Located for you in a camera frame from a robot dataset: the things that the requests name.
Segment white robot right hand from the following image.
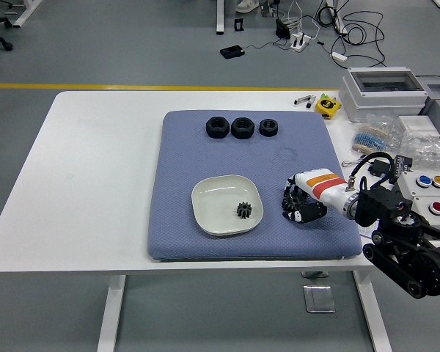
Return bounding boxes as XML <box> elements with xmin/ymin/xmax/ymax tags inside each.
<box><xmin>281</xmin><ymin>167</ymin><xmax>355</xmax><ymax>224</ymax></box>

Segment large steel gear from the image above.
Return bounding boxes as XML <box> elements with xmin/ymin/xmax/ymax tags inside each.
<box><xmin>284</xmin><ymin>192</ymin><xmax>309</xmax><ymax>212</ymax></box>

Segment small black gear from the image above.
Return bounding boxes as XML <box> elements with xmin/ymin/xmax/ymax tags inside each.
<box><xmin>236</xmin><ymin>202</ymin><xmax>255</xmax><ymax>220</ymax></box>

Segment small black hex nut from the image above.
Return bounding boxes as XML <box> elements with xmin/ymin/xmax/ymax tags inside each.
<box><xmin>258</xmin><ymin>118</ymin><xmax>279</xmax><ymax>137</ymax></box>

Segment grey coloured push-button box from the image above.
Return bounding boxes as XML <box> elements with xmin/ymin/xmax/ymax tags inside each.
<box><xmin>395</xmin><ymin>170</ymin><xmax>440</xmax><ymax>239</ymax></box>

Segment large black hex nut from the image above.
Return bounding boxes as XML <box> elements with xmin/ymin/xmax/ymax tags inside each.
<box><xmin>230</xmin><ymin>116</ymin><xmax>255</xmax><ymax>139</ymax></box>
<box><xmin>205</xmin><ymin>116</ymin><xmax>230</xmax><ymax>139</ymax></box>

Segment small white box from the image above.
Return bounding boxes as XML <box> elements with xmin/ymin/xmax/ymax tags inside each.
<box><xmin>396</xmin><ymin>114</ymin><xmax>436</xmax><ymax>133</ymax></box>

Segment small black module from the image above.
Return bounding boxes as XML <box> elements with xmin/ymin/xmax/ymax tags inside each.
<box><xmin>368</xmin><ymin>159</ymin><xmax>389</xmax><ymax>177</ymax></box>

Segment bag of blue resistors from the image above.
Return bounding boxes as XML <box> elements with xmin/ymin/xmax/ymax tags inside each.
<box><xmin>351</xmin><ymin>112</ymin><xmax>403</xmax><ymax>155</ymax></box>

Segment yellow tape measure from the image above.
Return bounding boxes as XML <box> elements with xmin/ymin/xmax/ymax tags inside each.
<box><xmin>314</xmin><ymin>94</ymin><xmax>342</xmax><ymax>120</ymax></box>

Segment blue-grey padded mat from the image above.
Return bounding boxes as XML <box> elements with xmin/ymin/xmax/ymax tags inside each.
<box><xmin>146</xmin><ymin>109</ymin><xmax>363</xmax><ymax>263</ymax></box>

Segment clear plastic parts bag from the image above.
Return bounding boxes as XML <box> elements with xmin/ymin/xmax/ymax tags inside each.
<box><xmin>399</xmin><ymin>128</ymin><xmax>440</xmax><ymax>170</ymax></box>

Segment metal floor plate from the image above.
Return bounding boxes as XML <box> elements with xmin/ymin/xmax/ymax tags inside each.
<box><xmin>302</xmin><ymin>285</ymin><xmax>336</xmax><ymax>313</ymax></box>

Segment white square dish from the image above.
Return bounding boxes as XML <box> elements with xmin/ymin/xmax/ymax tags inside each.
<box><xmin>190</xmin><ymin>174</ymin><xmax>263</xmax><ymax>237</ymax></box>

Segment white table leg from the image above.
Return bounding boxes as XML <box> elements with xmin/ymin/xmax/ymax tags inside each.
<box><xmin>97</xmin><ymin>274</ymin><xmax>128</xmax><ymax>352</ymax></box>
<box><xmin>353</xmin><ymin>271</ymin><xmax>393</xmax><ymax>352</ymax></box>

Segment white power strip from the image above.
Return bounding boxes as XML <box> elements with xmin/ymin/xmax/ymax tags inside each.
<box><xmin>289</xmin><ymin>32</ymin><xmax>312</xmax><ymax>53</ymax></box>

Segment black power adapter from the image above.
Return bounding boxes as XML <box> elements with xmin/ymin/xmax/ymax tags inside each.
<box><xmin>274</xmin><ymin>18</ymin><xmax>291</xmax><ymax>39</ymax></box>

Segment black flat device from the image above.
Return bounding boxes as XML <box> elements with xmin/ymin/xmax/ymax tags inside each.
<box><xmin>219</xmin><ymin>45</ymin><xmax>246</xmax><ymax>60</ymax></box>

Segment person's white shoe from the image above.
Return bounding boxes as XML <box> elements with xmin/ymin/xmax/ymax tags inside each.
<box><xmin>235</xmin><ymin>0</ymin><xmax>260</xmax><ymax>13</ymax></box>

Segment white background desk leg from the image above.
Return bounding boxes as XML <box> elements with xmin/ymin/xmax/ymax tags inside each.
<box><xmin>215</xmin><ymin>0</ymin><xmax>226</xmax><ymax>36</ymax></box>
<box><xmin>12</xmin><ymin>0</ymin><xmax>44</xmax><ymax>29</ymax></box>

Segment thin wire with white connector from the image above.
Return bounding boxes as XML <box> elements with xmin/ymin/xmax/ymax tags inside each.
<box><xmin>341</xmin><ymin>156</ymin><xmax>368</xmax><ymax>168</ymax></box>

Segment grey electrical enclosure box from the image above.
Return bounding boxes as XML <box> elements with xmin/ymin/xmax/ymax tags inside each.
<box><xmin>338</xmin><ymin>66</ymin><xmax>430</xmax><ymax>124</ymax></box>

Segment black floor cable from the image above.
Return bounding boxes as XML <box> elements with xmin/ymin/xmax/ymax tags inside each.
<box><xmin>317</xmin><ymin>0</ymin><xmax>386</xmax><ymax>69</ymax></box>

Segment white floor cable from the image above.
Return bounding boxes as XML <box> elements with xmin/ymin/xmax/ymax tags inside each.
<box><xmin>284</xmin><ymin>0</ymin><xmax>320</xmax><ymax>42</ymax></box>

